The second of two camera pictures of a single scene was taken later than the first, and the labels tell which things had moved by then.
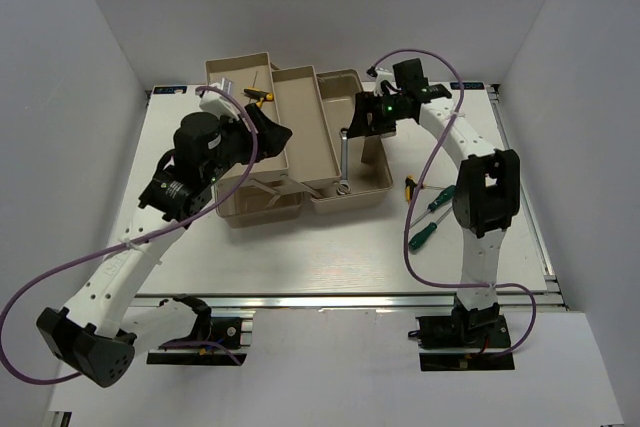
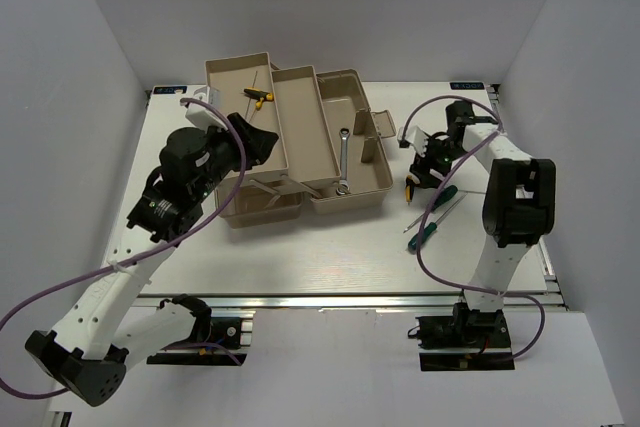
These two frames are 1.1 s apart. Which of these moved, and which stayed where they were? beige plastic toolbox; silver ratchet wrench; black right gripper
Moved: black right gripper
Stayed: silver ratchet wrench; beige plastic toolbox
